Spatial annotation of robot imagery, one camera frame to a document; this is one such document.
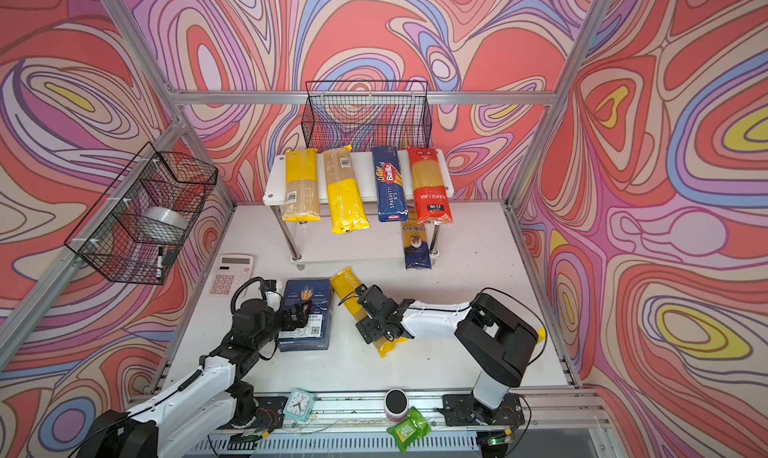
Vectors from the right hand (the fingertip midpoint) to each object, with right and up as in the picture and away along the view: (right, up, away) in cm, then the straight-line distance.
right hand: (378, 326), depth 90 cm
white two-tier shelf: (-22, +25, +9) cm, 35 cm away
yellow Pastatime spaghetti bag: (-11, +11, +4) cm, 16 cm away
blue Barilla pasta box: (-16, +1, -11) cm, 20 cm away
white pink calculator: (-49, +16, +8) cm, 52 cm away
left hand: (-22, +8, -3) cm, 24 cm away
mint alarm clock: (-19, -14, -16) cm, 29 cm away
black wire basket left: (-61, +27, -22) cm, 70 cm away
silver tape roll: (-51, +31, -19) cm, 62 cm away
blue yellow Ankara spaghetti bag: (+12, +26, +7) cm, 29 cm away
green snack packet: (+8, -19, -20) cm, 28 cm away
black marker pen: (-53, +21, -18) cm, 60 cm away
